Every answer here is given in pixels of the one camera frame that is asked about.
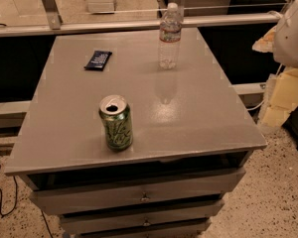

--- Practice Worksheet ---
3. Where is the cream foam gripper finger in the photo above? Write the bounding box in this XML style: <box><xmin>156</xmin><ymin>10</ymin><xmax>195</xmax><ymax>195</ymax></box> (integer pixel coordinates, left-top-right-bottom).
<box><xmin>252</xmin><ymin>27</ymin><xmax>276</xmax><ymax>53</ymax></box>

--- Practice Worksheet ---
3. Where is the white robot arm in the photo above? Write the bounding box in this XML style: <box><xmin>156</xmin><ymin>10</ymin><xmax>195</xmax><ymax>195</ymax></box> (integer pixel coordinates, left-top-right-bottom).
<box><xmin>252</xmin><ymin>0</ymin><xmax>298</xmax><ymax>68</ymax></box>

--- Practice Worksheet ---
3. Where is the clear plastic water bottle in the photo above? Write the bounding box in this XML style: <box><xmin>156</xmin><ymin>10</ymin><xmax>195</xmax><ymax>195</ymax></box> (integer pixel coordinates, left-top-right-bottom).
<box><xmin>159</xmin><ymin>3</ymin><xmax>182</xmax><ymax>69</ymax></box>

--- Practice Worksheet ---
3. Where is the grey drawer cabinet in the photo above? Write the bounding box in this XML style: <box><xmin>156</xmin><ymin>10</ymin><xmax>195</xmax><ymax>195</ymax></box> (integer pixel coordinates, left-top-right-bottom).
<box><xmin>4</xmin><ymin>27</ymin><xmax>268</xmax><ymax>238</ymax></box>

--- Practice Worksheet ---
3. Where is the green soda can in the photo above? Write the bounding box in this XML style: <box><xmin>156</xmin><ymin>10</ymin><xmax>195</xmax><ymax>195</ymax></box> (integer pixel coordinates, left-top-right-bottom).
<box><xmin>98</xmin><ymin>95</ymin><xmax>133</xmax><ymax>151</ymax></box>

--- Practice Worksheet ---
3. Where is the bottom grey drawer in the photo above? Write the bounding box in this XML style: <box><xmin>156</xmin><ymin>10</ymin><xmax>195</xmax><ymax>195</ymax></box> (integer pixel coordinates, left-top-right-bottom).
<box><xmin>78</xmin><ymin>218</ymin><xmax>211</xmax><ymax>238</ymax></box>

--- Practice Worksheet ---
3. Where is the grey drawer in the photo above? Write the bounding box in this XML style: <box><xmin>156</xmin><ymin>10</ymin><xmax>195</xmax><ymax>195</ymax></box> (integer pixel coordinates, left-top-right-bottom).
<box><xmin>78</xmin><ymin>218</ymin><xmax>211</xmax><ymax>238</ymax></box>
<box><xmin>30</xmin><ymin>168</ymin><xmax>245</xmax><ymax>215</ymax></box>
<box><xmin>61</xmin><ymin>199</ymin><xmax>224</xmax><ymax>234</ymax></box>

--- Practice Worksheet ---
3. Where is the top grey drawer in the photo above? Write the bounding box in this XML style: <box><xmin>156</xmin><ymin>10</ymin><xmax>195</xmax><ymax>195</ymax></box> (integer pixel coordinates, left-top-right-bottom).
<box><xmin>30</xmin><ymin>168</ymin><xmax>245</xmax><ymax>215</ymax></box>

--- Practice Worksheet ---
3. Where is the middle grey drawer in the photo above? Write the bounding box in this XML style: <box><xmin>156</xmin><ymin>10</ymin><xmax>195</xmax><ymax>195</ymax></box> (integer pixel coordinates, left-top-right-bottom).
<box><xmin>61</xmin><ymin>199</ymin><xmax>224</xmax><ymax>234</ymax></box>

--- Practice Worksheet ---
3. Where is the grey metal frame rail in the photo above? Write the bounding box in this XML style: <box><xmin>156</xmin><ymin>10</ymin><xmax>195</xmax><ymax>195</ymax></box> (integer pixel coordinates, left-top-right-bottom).
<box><xmin>0</xmin><ymin>0</ymin><xmax>294</xmax><ymax>36</ymax></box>

